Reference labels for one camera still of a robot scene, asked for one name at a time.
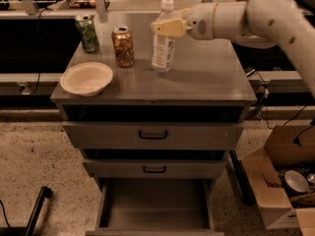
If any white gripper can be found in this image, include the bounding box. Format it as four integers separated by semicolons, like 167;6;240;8
151;3;217;40

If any clear plastic water bottle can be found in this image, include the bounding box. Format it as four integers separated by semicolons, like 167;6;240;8
152;0;175;73

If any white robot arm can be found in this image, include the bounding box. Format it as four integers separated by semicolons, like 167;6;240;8
151;0;315;96

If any grey drawer cabinet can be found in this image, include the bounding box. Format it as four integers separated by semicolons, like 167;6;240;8
49;11;258;236

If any top grey drawer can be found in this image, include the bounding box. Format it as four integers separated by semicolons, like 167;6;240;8
63;122;243;150

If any grey drawer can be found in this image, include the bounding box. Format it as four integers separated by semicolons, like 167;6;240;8
85;179;224;236
63;122;243;150
83;159;225;179

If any middle grey drawer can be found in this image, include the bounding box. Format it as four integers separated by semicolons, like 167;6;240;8
83;159;225;179

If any bottom grey drawer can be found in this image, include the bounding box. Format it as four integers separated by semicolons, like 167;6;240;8
85;179;224;236

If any orange soda can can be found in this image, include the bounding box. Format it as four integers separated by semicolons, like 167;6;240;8
111;26;134;68

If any green soda can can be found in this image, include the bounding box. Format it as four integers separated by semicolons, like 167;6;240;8
75;15;99;53

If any white paper bowl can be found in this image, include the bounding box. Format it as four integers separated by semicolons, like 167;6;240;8
60;62;113;96

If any cardboard box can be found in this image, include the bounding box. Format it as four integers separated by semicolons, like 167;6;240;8
242;125;315;236

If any white bowl in box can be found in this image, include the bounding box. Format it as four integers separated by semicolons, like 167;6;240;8
283;170;309;194

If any black chair leg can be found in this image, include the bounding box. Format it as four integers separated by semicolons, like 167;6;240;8
0;186;52;236

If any black cable on right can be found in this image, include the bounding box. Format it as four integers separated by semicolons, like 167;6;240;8
245;68;271;120

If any black cable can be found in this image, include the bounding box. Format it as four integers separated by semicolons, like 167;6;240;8
31;7;53;95
245;68;271;120

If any black cable on left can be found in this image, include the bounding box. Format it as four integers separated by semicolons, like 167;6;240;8
31;7;53;95

